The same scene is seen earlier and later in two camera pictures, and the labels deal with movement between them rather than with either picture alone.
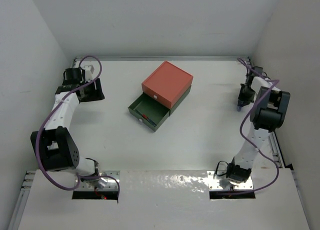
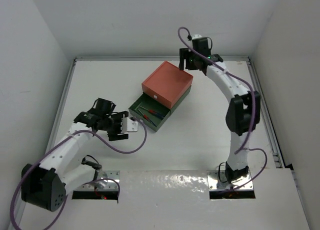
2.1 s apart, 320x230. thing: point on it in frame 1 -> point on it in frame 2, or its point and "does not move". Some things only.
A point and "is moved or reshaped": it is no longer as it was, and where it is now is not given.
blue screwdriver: (144, 115) -> (152, 112)
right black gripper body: (246, 94) -> (192, 57)
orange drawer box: (167, 84) does not move
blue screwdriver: (239, 109) is moved or reshaped
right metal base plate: (217, 180) does not move
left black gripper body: (91, 92) -> (112, 125)
